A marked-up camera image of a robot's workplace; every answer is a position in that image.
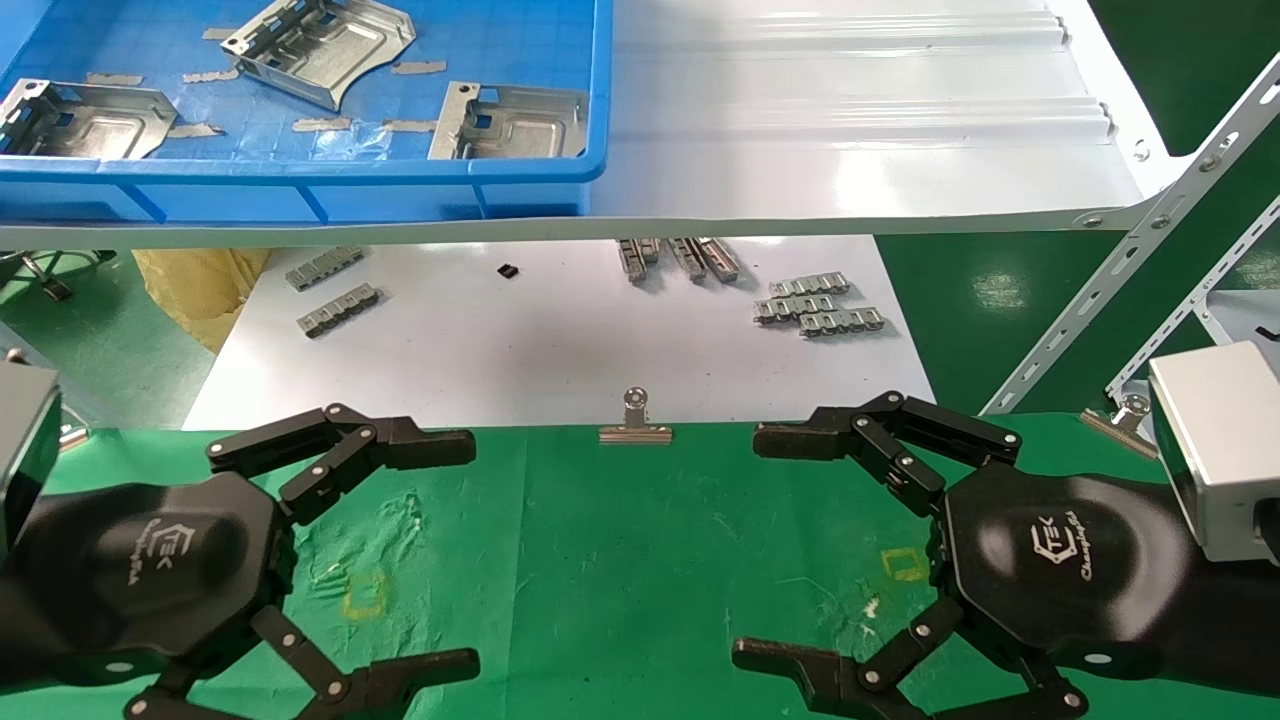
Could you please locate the blue plastic bin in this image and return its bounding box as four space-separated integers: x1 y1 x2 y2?
0 0 613 227

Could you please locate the white perforated shelf beam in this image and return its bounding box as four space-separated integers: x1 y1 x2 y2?
1105 195 1280 403
983 52 1280 417

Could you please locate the black round swivel stool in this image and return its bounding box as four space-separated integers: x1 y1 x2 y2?
0 250 117 303

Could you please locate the stamped sheet metal bracket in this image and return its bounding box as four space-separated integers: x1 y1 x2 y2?
0 80 179 161
428 82 589 161
220 0 417 113

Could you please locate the green cloth mat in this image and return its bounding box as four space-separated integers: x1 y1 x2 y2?
0 410 1280 720

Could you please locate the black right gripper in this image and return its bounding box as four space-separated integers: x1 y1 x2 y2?
732 390 1216 720

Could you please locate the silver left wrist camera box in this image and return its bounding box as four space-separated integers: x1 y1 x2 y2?
0 358 63 561

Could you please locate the white metal shelf board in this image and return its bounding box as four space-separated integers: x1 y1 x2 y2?
0 0 1196 251

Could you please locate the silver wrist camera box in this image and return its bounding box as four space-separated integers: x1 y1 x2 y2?
1148 340 1280 563
0 358 63 561

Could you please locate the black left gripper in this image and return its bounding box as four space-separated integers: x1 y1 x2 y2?
30 403 481 720

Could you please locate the yellow plastic bag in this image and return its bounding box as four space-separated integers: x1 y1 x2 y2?
133 248 273 354

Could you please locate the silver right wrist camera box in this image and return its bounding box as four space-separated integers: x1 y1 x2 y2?
1148 340 1280 563

